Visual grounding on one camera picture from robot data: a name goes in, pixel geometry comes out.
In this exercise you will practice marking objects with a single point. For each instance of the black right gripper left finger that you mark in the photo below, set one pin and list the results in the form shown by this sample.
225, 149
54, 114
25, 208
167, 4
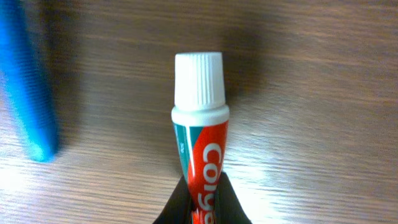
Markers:
178, 209

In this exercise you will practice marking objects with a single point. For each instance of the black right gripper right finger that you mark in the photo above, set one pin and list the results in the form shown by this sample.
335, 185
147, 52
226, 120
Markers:
228, 209

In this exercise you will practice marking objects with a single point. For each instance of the green toothpaste tube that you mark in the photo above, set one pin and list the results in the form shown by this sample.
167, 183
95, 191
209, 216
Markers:
200, 117

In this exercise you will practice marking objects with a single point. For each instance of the blue disposable razor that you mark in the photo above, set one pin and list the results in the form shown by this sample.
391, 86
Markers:
26, 85

